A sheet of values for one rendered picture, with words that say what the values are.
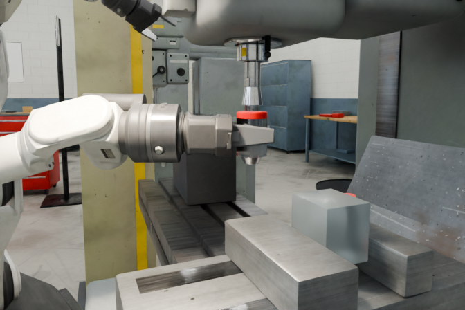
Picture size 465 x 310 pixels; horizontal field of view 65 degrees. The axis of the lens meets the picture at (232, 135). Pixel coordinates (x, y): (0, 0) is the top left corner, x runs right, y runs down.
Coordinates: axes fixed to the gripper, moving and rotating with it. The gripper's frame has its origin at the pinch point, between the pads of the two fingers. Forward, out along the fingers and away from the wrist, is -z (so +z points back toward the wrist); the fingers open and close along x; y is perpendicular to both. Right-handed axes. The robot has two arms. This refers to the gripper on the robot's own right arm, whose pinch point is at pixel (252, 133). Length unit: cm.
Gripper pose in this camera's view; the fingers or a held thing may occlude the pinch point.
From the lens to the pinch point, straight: 55.2
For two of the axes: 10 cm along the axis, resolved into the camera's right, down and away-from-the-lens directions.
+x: -0.3, -1.1, 9.9
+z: -10.0, -0.1, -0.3
